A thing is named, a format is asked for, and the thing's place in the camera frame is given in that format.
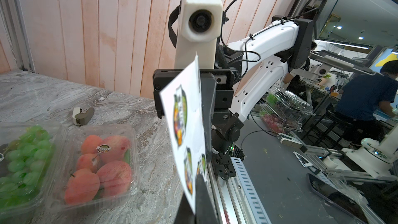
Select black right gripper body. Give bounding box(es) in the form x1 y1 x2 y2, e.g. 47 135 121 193
152 69 235 119

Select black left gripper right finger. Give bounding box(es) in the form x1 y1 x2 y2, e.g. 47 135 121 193
195 176 218 224

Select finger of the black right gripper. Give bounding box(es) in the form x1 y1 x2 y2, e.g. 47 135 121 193
200 74 217 162

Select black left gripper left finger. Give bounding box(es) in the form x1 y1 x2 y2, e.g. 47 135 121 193
174 194 195 224

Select clear box of red apples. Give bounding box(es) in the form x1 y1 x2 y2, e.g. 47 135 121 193
45 124 141 213

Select clear box of grapes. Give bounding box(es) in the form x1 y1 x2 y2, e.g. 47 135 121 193
1 121 64 224

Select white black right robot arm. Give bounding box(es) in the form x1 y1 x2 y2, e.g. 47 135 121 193
153 17 314 183

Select stacked clear fruit boxes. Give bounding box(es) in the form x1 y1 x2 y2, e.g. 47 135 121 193
259 86 315 134

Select round fruit sticker on box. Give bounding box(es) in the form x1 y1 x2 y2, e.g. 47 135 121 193
96 144 111 153

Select small grey tape dispenser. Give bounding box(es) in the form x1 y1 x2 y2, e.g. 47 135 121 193
72 107 95 126

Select standing person blue shirt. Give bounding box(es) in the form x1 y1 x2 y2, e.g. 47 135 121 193
335 60 398 145

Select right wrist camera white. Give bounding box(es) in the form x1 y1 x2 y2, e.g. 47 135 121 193
174 0 223 69

